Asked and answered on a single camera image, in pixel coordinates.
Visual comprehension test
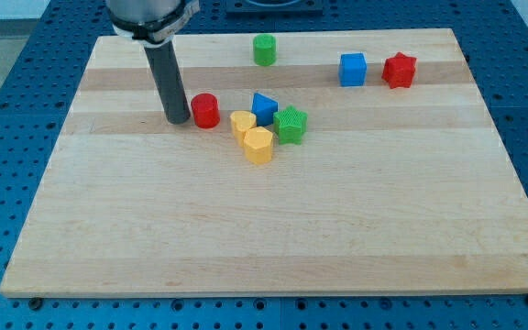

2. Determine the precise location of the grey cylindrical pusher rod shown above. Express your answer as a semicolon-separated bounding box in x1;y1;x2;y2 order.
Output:
145;42;191;125

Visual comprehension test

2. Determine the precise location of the red cylinder block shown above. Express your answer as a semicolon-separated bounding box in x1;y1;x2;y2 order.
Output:
191;93;220;128

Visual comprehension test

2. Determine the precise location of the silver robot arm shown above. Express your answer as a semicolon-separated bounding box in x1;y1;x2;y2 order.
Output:
105;0;200;125

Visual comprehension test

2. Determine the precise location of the yellow heart block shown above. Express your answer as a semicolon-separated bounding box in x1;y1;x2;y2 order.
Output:
230;111;257;147

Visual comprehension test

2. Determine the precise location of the green cylinder block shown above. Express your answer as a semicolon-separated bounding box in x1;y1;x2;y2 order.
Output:
252;34;277;66

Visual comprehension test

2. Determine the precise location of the blue triangle block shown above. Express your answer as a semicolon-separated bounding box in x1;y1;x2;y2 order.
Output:
251;93;279;127

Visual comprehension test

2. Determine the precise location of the yellow pentagon block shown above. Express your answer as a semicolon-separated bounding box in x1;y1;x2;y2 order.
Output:
244;126;273;165

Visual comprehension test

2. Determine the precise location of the green star block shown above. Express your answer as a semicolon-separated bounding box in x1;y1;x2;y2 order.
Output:
273;105;308;145

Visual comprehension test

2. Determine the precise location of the blue cube block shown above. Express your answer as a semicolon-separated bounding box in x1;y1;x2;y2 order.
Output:
338;52;368;87

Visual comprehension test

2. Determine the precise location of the wooden board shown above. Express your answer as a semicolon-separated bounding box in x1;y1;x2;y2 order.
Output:
0;28;528;298

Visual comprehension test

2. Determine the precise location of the red star block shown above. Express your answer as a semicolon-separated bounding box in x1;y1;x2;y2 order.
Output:
381;52;417;89

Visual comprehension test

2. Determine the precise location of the black mount plate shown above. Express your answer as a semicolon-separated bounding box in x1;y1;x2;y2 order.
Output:
225;0;325;15

